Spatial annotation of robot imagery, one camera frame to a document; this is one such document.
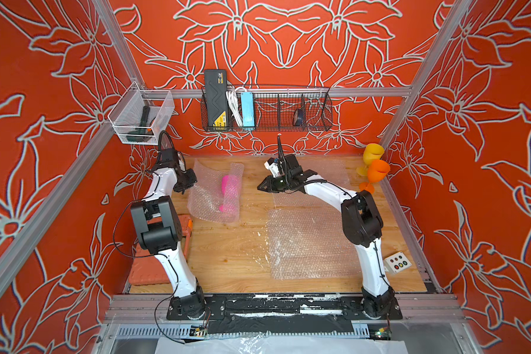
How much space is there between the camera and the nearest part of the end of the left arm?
71 centimetres

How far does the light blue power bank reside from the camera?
896mm

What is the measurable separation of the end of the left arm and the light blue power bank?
1.03 ft
